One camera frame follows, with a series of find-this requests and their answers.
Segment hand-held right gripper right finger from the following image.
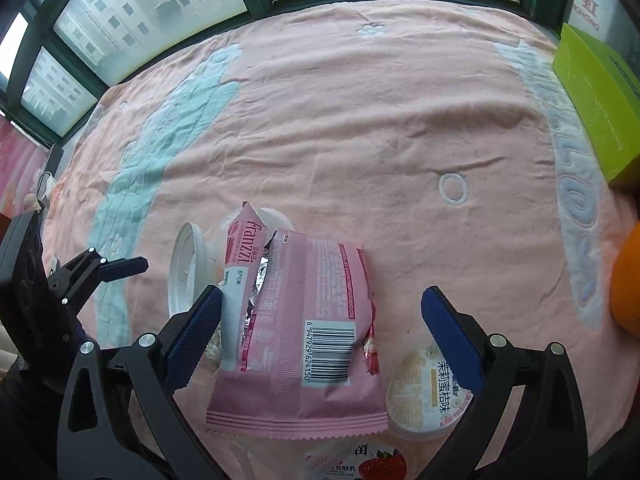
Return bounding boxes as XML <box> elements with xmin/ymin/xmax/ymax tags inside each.
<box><xmin>420</xmin><ymin>285</ymin><xmax>589</xmax><ymax>480</ymax></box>

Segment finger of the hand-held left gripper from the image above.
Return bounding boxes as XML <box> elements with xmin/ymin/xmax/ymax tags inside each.
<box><xmin>47</xmin><ymin>247</ymin><xmax>149</xmax><ymax>311</ymax></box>

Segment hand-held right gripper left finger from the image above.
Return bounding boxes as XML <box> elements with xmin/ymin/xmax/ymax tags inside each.
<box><xmin>56</xmin><ymin>285</ymin><xmax>236</xmax><ymax>480</ymax></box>

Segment pink snack wrapper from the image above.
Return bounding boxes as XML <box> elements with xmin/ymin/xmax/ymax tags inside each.
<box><xmin>206</xmin><ymin>201</ymin><xmax>390</xmax><ymax>441</ymax></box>

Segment clear plastic cup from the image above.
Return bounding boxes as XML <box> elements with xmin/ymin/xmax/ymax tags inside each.
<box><xmin>167</xmin><ymin>207</ymin><xmax>297</xmax><ymax>322</ymax></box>

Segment pudding cup with printed lid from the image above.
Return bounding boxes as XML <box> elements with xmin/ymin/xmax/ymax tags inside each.
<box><xmin>386</xmin><ymin>339</ymin><xmax>474</xmax><ymax>442</ymax></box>

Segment small white object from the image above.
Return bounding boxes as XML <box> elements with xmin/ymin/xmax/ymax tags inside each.
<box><xmin>36</xmin><ymin>171</ymin><xmax>59</xmax><ymax>207</ymax></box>

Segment pink curtain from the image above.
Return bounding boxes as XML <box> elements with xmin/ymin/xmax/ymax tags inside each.
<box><xmin>0</xmin><ymin>116</ymin><xmax>51</xmax><ymax>217</ymax></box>

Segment strawberry printed cup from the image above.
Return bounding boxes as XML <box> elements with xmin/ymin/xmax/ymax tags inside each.
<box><xmin>305</xmin><ymin>442</ymin><xmax>416</xmax><ymax>480</ymax></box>

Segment whole orange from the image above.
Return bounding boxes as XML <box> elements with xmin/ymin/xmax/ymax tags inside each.
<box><xmin>610</xmin><ymin>222</ymin><xmax>640</xmax><ymax>337</ymax></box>

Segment pink printed blanket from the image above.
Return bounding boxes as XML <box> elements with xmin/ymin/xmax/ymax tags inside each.
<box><xmin>40</xmin><ymin>0</ymin><xmax>637</xmax><ymax>480</ymax></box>

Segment green cardboard box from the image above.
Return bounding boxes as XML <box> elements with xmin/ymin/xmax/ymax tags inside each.
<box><xmin>552</xmin><ymin>22</ymin><xmax>640</xmax><ymax>189</ymax></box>

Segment white and blue poster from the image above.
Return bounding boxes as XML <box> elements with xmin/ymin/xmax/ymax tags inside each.
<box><xmin>565</xmin><ymin>0</ymin><xmax>640</xmax><ymax>58</ymax></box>

